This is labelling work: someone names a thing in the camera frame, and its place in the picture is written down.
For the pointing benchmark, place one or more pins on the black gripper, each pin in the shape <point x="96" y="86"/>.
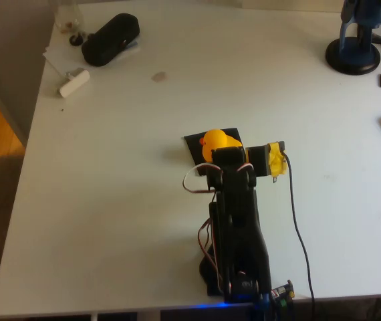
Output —
<point x="228" y="156"/>

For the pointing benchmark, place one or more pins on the yellow rubber duck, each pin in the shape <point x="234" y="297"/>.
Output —
<point x="215" y="140"/>

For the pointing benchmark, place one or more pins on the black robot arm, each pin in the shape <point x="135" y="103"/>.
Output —
<point x="240" y="234"/>

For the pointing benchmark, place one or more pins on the black square mat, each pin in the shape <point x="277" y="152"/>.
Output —
<point x="194" y="147"/>

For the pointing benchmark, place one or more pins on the small controller board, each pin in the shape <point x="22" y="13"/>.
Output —
<point x="282" y="292"/>

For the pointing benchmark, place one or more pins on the blue table clamp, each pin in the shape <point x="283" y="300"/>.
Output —
<point x="262" y="309"/>

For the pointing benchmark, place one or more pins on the blue microphone stand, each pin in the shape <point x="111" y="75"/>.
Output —
<point x="352" y="57"/>

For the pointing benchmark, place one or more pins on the black oval case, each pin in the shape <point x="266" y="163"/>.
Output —
<point x="110" y="40"/>

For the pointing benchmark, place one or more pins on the white charger plug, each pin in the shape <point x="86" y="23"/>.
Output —
<point x="75" y="83"/>

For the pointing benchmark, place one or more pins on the small black cap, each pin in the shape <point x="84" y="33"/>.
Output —
<point x="75" y="40"/>

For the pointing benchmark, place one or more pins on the white paper sheets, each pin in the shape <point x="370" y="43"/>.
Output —
<point x="60" y="55"/>

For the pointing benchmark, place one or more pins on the clear glass bottle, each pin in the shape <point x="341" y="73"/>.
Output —
<point x="68" y="20"/>

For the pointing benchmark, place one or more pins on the yellow taped gripper camera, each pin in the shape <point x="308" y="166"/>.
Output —
<point x="276" y="162"/>

